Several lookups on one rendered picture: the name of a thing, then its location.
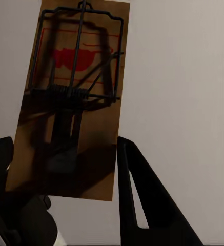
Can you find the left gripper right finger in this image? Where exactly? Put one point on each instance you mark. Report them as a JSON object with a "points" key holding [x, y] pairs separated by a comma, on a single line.
{"points": [[167, 224]]}

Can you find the mousetrap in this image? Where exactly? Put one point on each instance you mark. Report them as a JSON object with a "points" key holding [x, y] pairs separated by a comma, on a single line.
{"points": [[66, 137]]}

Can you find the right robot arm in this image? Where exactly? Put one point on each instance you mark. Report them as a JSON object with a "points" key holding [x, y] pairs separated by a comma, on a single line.
{"points": [[24, 219]]}

